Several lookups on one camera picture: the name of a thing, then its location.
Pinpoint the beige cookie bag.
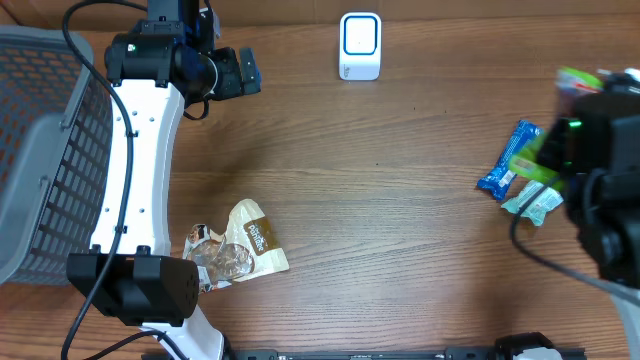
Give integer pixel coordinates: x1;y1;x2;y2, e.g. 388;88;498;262
183;199;289;293

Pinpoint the blue Oreo packet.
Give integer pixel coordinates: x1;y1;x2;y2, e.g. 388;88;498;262
476;120;544;202

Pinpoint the green snack bag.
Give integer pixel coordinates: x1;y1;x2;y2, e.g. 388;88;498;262
509;67;603;183

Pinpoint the light teal snack packet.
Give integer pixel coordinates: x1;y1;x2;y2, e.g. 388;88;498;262
501;180;564;227

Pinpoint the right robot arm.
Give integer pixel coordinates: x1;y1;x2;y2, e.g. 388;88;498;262
536;68;639;359

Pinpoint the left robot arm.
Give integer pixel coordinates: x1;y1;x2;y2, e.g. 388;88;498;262
66;0;261;360

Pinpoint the white barcode scanner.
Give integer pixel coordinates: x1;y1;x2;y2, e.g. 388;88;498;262
338;12;382;81

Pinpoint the grey plastic shopping basket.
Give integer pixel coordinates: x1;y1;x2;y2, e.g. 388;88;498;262
1;25;112;285

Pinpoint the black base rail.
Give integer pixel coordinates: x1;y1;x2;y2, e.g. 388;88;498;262
140;331;587;360

